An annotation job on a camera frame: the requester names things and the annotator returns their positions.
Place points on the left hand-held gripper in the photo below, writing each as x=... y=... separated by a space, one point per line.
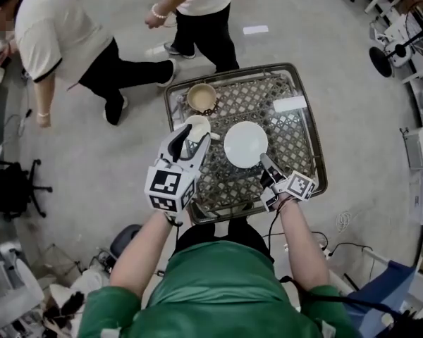
x=169 y=185

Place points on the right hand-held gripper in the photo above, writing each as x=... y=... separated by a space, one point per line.
x=292 y=188

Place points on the small white plate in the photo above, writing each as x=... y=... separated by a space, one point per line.
x=199 y=124

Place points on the large white plate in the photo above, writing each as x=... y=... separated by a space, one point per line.
x=245 y=143

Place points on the brown scalloped plate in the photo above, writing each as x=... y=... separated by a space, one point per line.
x=211 y=110

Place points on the beige deep plate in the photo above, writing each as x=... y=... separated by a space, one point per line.
x=201 y=96

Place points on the person's left forearm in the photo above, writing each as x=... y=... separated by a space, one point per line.
x=141 y=255

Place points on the person's right forearm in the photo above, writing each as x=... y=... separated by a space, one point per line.
x=303 y=245

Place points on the wicker glass-top table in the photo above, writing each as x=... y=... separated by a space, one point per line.
x=296 y=143

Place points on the person's black trousers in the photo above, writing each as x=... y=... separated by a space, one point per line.
x=232 y=232

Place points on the black round stool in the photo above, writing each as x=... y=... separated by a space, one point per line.
x=126 y=239

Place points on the white paper sheet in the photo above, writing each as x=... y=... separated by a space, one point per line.
x=256 y=29

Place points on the person's green shirt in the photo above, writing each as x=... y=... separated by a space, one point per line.
x=215 y=294

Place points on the blue fabric chair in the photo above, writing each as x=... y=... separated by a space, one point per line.
x=384 y=287

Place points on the black standing fan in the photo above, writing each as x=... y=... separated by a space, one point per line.
x=398 y=49

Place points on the black office chair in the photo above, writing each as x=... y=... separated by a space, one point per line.
x=17 y=188

